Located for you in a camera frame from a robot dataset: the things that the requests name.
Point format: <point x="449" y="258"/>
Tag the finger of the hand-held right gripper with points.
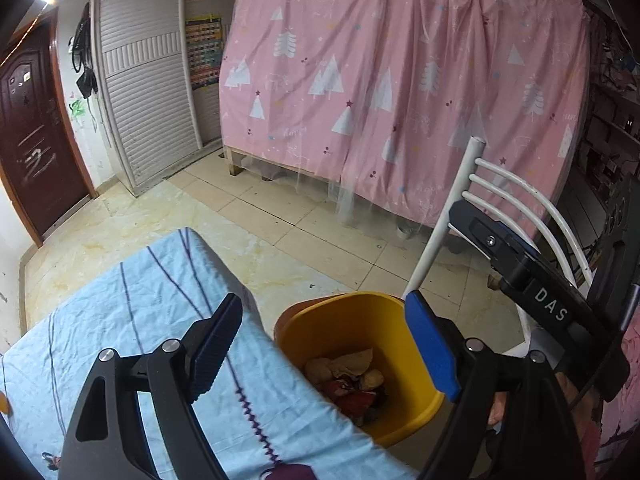
<point x="536" y="256"/>
<point x="482" y="232"/>

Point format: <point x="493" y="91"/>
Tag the small white bowl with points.
<point x="404" y="232"/>

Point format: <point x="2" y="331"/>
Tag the colourful chart poster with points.
<point x="203" y="51"/>

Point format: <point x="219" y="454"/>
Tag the pink clothing pile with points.
<point x="620" y="410"/>

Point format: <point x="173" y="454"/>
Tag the dark brown door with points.
<point x="35" y="135"/>

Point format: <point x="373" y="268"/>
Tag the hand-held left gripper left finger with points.
<point x="215" y="350"/>

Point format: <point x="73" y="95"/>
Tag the white louvered wardrobe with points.
<point x="145" y="100"/>

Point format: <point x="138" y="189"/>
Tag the cluttered wall shelf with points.
<point x="610" y="125"/>

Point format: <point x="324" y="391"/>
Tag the white vertical pipe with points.
<point x="189" y="60"/>

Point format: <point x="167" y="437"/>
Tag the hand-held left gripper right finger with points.
<point x="432" y="350"/>

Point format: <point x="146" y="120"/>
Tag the white metal chair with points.
<point x="472" y="160"/>

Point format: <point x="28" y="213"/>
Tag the yellow plastic bin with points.
<point x="350" y="320"/>

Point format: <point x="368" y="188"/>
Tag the pink tree print curtain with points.
<point x="375" y="60"/>

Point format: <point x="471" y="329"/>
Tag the red small item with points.
<point x="50" y="460"/>

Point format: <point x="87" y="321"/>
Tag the light blue tablecloth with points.
<point x="100" y="310"/>

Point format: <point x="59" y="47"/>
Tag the black hanging bag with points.
<point x="86" y="81"/>

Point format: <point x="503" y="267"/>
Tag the clothes inside bucket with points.
<point x="350" y="396"/>

